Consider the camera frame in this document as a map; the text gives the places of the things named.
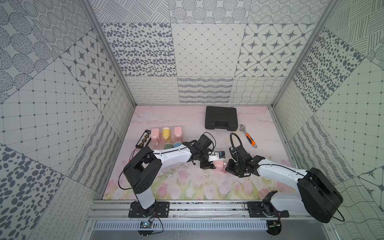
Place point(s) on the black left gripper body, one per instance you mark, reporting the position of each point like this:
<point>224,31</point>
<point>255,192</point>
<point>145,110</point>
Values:
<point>206,163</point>

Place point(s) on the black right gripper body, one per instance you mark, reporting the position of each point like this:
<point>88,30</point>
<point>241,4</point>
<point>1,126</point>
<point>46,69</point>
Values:
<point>241,165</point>

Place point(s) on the pink pencil sharpener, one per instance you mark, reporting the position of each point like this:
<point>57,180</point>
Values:
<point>155,136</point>
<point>219,164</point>
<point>178,133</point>

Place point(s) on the yellow pencil sharpener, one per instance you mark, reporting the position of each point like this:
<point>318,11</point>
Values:
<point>166,132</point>

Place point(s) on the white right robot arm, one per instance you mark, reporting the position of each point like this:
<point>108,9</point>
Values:
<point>314,192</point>

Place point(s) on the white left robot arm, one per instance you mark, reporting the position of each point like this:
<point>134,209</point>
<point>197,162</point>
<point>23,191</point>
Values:
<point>144,167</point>

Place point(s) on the black plastic tool case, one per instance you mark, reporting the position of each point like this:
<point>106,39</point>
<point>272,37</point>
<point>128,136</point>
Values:
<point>221,118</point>

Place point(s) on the black connector board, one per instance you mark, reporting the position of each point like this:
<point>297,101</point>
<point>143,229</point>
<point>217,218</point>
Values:
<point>144,140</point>

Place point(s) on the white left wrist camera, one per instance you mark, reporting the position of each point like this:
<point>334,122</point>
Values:
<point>217,156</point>

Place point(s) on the orange handled adjustable wrench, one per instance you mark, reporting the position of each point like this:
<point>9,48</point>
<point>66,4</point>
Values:
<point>249,138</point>

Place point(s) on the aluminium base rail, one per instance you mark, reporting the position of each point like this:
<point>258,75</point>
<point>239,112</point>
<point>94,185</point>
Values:
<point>184,215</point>

